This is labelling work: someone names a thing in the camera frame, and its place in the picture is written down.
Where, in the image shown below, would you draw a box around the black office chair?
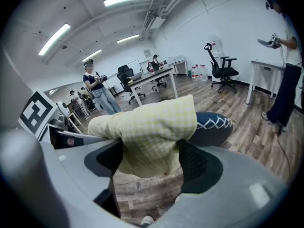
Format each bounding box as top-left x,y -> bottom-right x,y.
152,77 -> 167,94
117,65 -> 146,105
203,43 -> 239,94

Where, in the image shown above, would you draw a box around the small white desk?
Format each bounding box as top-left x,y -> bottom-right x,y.
246,59 -> 285,105

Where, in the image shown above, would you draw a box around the dark table with white legs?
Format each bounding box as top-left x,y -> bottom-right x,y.
127,66 -> 179,106

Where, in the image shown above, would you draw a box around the dark grey armchair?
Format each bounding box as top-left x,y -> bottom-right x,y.
187,112 -> 234,148

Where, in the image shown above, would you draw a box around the white dome backpack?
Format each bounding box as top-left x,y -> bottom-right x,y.
57,101 -> 71,118

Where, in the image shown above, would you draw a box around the long white desk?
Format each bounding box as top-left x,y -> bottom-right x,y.
163,59 -> 189,76

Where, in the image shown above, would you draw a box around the cream yellow checked clothes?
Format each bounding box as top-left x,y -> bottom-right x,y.
87,94 -> 198,178

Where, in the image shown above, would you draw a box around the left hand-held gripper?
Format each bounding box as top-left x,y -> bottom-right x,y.
18,91 -> 121,150

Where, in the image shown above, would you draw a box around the person's light shoe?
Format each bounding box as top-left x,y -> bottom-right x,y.
141,216 -> 155,227

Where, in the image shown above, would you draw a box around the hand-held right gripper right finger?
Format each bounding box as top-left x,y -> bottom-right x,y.
154,139 -> 290,228

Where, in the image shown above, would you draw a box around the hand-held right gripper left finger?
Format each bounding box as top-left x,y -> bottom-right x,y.
40,138 -> 124,218

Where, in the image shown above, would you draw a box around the ceiling pipe run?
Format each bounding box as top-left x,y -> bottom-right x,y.
140,0 -> 198,39

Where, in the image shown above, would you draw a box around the whiteboard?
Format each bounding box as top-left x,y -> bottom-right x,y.
124,59 -> 143,77

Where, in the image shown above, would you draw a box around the white water dispenser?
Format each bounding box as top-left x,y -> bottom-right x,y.
208,35 -> 225,61

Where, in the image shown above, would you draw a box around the black floor cable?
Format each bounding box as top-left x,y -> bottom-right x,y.
276,127 -> 293,182

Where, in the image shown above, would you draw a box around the ceiling air conditioner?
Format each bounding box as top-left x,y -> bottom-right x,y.
142,15 -> 166,30

